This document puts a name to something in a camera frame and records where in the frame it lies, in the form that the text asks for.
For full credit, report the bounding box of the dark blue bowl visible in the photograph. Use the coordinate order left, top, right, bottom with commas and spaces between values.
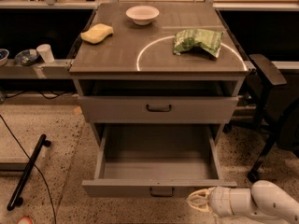
14, 49, 39, 66

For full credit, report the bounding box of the black office chair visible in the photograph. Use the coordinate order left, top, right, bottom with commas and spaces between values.
223, 53, 299, 184

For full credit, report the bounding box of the grey drawer cabinet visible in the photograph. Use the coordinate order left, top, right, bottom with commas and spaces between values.
68, 1, 250, 147

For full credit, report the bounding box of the blue rimmed bowl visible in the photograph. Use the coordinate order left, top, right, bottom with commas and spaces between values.
0, 49, 9, 66

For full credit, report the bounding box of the black metal bar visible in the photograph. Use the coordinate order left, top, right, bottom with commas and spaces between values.
7, 134, 51, 211

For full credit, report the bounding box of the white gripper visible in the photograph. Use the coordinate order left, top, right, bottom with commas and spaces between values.
187, 187, 252, 217

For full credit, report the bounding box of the grey drawer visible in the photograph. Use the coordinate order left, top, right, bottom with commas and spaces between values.
82, 124, 236, 198
78, 96, 237, 124

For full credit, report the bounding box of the red white floor object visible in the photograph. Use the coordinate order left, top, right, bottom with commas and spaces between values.
17, 217, 35, 224

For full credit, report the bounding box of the black floor cable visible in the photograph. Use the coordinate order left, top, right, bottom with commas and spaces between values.
0, 113, 58, 224

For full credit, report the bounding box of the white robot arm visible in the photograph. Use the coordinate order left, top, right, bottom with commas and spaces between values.
187, 180, 299, 224

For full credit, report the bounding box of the yellow sponge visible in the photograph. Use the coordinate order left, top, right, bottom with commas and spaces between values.
80, 23, 114, 44

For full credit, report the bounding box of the grey top drawer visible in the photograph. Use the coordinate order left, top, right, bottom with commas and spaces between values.
78, 96, 237, 124

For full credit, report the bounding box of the white bowl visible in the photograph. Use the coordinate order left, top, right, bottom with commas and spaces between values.
126, 6, 160, 25

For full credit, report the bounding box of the green chip bag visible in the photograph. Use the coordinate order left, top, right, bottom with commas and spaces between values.
173, 29, 224, 58

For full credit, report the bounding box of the grey side shelf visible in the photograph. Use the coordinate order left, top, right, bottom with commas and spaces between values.
0, 59, 73, 79

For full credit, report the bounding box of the white paper cup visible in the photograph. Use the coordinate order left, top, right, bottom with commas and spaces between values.
36, 44, 54, 63

